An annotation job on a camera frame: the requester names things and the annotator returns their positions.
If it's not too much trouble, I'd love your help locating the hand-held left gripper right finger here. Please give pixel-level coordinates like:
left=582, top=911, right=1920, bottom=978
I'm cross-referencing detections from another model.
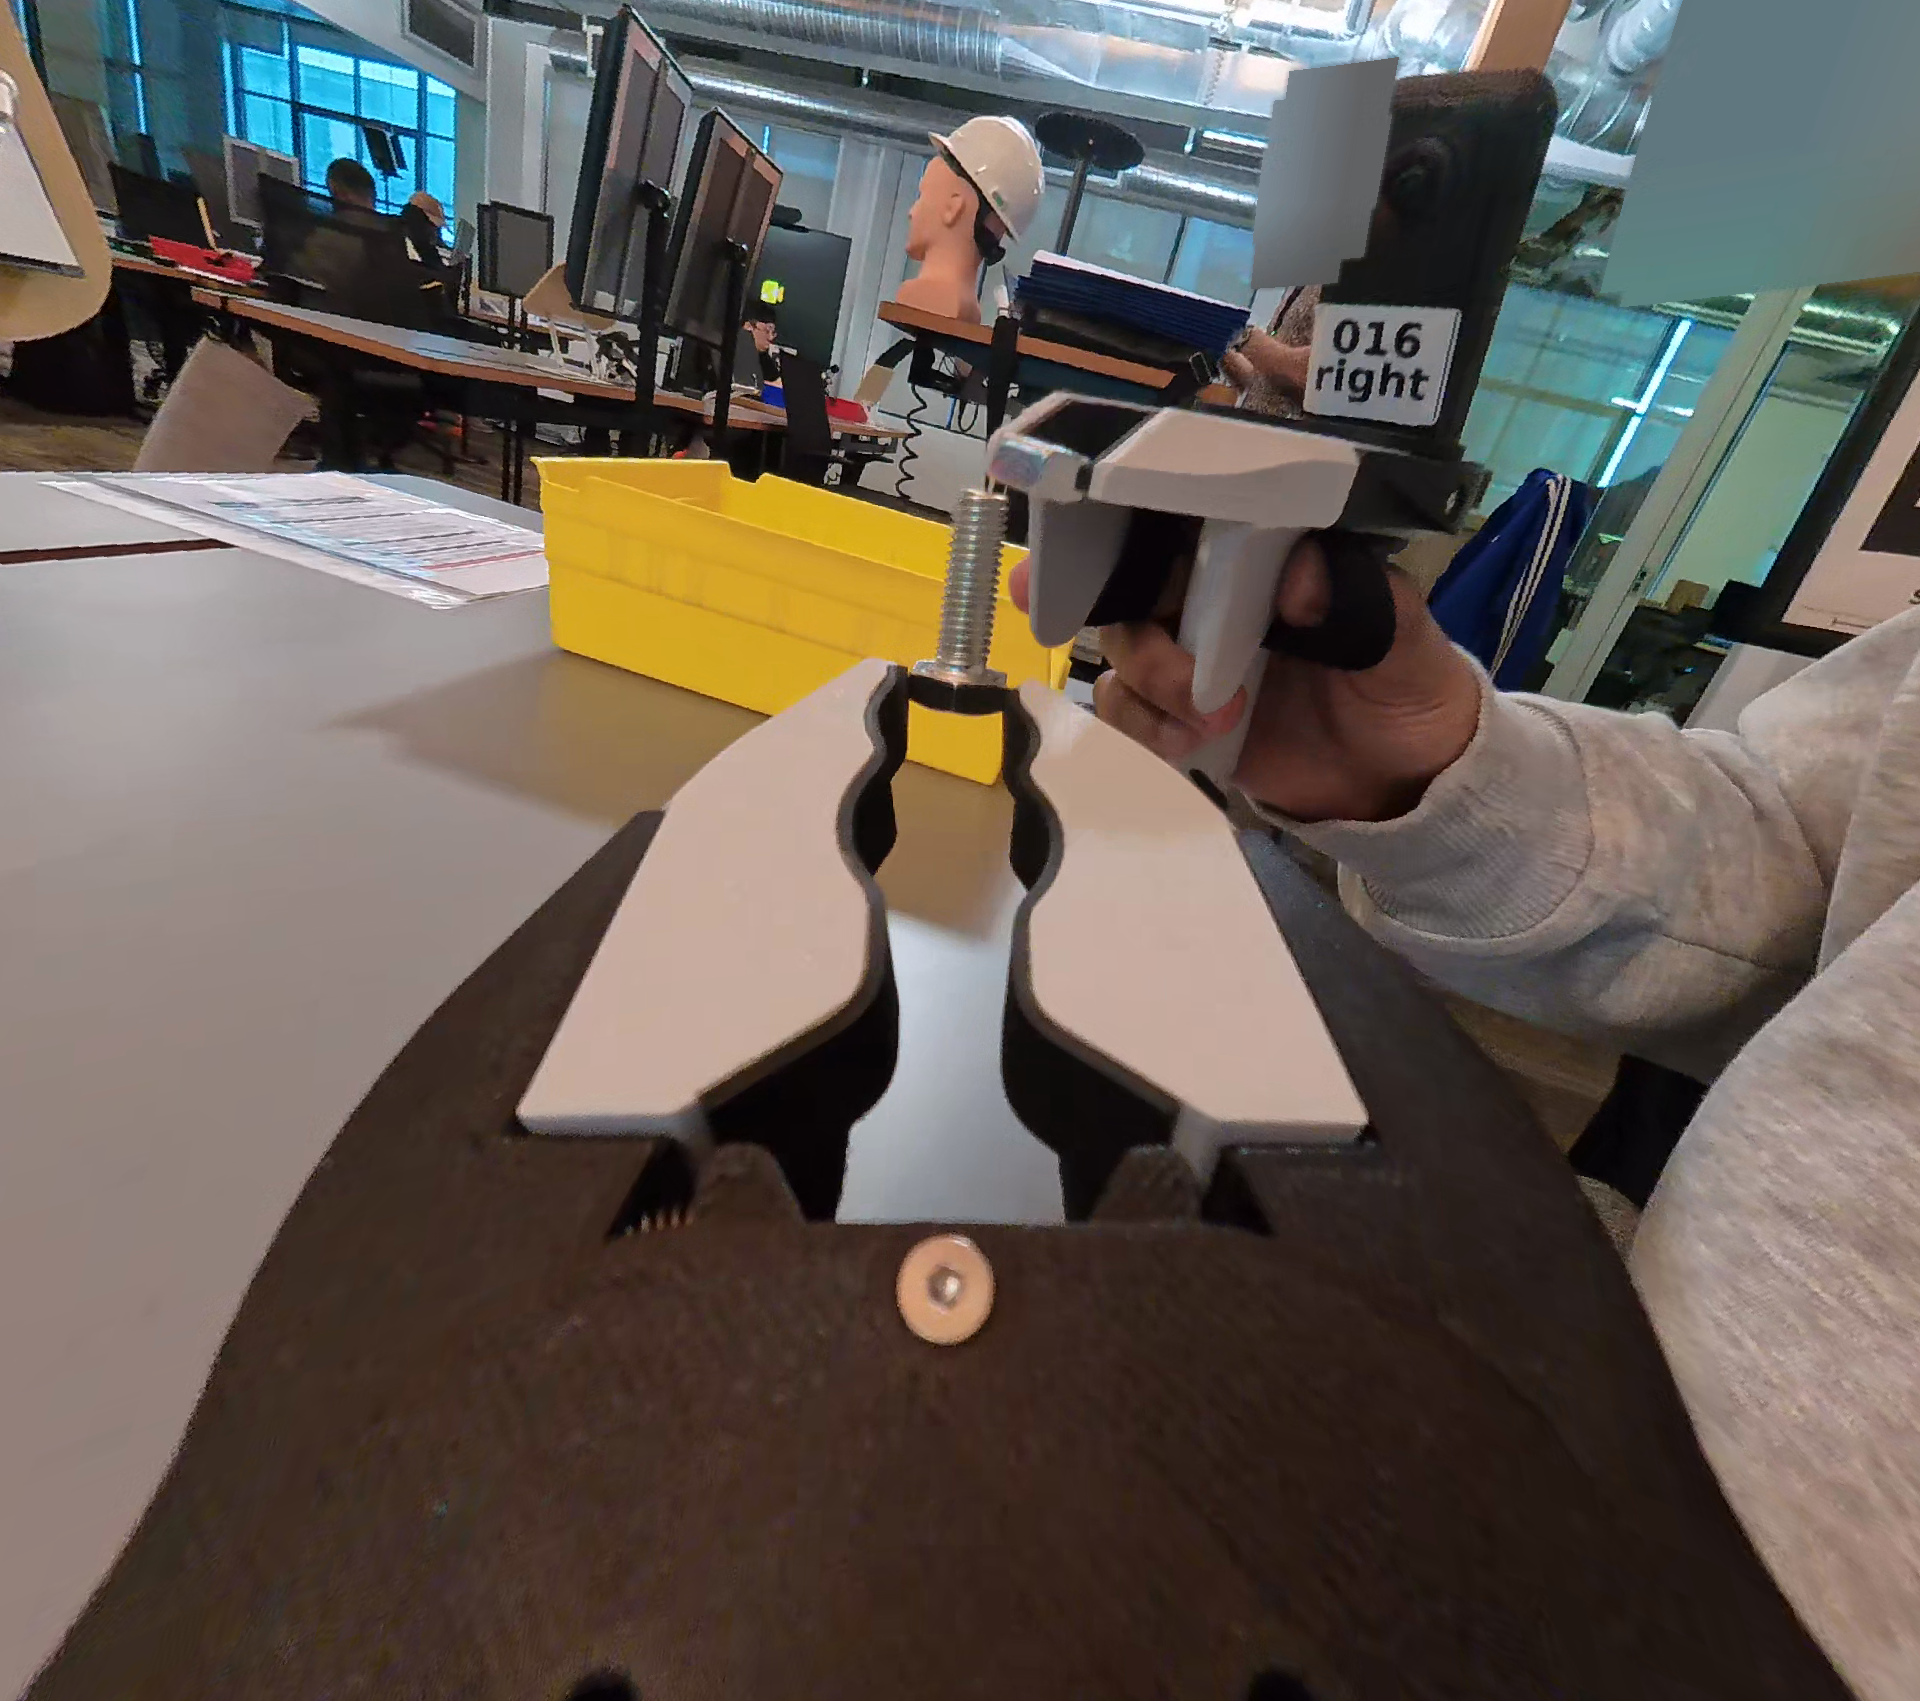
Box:
left=1001, top=675, right=1373, bottom=1170

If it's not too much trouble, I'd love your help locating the silver hex bolt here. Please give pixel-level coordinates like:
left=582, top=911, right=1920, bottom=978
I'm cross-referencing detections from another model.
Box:
left=904, top=488, right=1009, bottom=717

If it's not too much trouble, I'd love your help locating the stack of blue folders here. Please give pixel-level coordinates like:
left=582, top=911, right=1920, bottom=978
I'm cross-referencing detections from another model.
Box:
left=1009, top=245, right=1252, bottom=349

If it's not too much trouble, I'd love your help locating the grey desk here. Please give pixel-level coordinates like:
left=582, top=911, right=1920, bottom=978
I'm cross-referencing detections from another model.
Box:
left=0, top=466, right=1276, bottom=1701

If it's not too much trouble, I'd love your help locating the wooden standing desk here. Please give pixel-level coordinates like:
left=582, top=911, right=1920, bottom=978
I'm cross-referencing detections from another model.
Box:
left=874, top=298, right=1249, bottom=504

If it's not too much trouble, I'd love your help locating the printed instruction sheet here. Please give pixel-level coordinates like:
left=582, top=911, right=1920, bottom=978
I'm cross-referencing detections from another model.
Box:
left=0, top=76, right=84, bottom=275

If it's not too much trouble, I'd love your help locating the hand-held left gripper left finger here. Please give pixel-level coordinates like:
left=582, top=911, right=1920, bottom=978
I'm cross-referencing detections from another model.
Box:
left=511, top=656, right=907, bottom=1154

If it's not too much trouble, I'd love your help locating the marker poster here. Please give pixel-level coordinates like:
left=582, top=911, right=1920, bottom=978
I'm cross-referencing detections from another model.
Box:
left=1784, top=374, right=1920, bottom=637

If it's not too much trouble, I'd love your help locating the black round-top stand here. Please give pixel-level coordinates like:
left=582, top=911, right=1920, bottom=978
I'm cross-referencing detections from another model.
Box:
left=1041, top=112, right=1141, bottom=261

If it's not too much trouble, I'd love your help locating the blue drawstring bag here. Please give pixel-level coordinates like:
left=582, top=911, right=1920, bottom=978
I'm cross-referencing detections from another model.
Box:
left=1424, top=466, right=1595, bottom=693

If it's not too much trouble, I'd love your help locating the yellow plastic bin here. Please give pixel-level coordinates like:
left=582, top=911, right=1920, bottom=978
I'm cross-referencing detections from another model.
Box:
left=530, top=451, right=1082, bottom=781

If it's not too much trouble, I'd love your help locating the mannequin head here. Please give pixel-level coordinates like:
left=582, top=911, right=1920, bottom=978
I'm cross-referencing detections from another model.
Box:
left=904, top=148, right=1009, bottom=318

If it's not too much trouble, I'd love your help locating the grey chair back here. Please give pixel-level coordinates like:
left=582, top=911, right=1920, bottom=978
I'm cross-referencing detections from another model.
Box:
left=139, top=333, right=322, bottom=476

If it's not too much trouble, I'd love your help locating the long wooden office desk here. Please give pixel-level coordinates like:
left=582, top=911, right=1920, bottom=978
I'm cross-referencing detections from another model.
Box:
left=111, top=252, right=916, bottom=469

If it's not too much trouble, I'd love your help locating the small black monitor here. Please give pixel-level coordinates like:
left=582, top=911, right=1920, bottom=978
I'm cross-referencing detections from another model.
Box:
left=476, top=199, right=560, bottom=298

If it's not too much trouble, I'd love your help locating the person's right hand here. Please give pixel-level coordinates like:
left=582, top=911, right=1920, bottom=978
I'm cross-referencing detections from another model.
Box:
left=1008, top=530, right=1493, bottom=823

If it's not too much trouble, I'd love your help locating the laminated paper sheet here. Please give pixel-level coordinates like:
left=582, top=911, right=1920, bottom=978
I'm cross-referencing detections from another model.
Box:
left=46, top=469, right=551, bottom=612

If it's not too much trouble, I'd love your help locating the large black monitor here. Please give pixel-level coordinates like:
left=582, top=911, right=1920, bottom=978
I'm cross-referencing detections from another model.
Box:
left=565, top=6, right=694, bottom=330
left=660, top=109, right=787, bottom=360

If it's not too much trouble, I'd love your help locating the dark desktop monitor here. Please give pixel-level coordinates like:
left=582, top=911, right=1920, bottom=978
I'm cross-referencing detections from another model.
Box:
left=753, top=226, right=853, bottom=370

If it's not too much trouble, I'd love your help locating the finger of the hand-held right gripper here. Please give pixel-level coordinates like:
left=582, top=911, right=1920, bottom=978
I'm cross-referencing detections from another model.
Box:
left=987, top=389, right=1165, bottom=499
left=1086, top=408, right=1360, bottom=530

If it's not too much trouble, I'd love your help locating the person's right forearm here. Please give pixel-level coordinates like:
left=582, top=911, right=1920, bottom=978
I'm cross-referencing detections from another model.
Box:
left=1269, top=603, right=1920, bottom=1086

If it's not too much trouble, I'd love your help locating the white hard hat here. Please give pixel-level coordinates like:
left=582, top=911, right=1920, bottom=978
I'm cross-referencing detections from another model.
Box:
left=928, top=112, right=1049, bottom=239

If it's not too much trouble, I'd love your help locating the wooden instruction board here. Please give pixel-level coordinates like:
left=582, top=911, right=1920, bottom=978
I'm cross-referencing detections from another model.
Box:
left=0, top=0, right=116, bottom=343

